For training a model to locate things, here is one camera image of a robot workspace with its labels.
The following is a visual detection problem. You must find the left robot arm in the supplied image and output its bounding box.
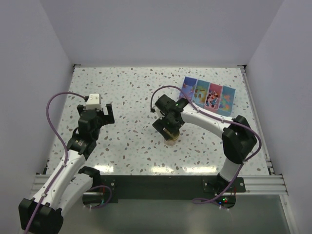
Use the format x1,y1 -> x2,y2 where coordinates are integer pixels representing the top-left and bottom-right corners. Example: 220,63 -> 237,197
19,104 -> 115,234

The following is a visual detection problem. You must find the aluminium frame rail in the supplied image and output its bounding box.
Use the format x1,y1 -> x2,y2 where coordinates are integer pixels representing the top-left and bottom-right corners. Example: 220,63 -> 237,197
241,66 -> 298,234

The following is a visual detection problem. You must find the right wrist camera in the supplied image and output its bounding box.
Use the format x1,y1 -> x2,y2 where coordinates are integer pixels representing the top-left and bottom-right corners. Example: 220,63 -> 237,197
151,106 -> 165,119

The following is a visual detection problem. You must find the purple candy box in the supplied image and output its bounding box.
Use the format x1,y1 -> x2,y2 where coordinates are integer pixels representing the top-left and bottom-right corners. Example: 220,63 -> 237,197
179,77 -> 198,102

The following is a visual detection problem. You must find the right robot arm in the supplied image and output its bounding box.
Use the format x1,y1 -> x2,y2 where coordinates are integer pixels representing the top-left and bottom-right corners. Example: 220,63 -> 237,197
151,95 -> 257,192

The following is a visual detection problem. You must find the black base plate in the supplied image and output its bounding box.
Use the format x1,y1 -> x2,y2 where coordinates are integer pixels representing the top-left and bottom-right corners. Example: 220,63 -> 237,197
82,175 -> 246,207

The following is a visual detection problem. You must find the clear plastic jar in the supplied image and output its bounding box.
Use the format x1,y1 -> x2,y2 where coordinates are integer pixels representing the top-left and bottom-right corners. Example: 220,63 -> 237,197
164,137 -> 179,146

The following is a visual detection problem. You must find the light blue candy box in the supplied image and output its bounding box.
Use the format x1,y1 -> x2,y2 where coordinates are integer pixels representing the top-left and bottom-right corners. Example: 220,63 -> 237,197
217,86 -> 235,117

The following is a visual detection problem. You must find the pink candy box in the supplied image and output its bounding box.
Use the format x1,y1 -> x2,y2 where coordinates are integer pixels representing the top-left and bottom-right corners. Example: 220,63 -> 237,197
204,83 -> 223,113

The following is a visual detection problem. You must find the gold jar lid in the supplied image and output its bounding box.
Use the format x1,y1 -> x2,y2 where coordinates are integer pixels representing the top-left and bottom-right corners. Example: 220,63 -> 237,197
165,129 -> 180,141

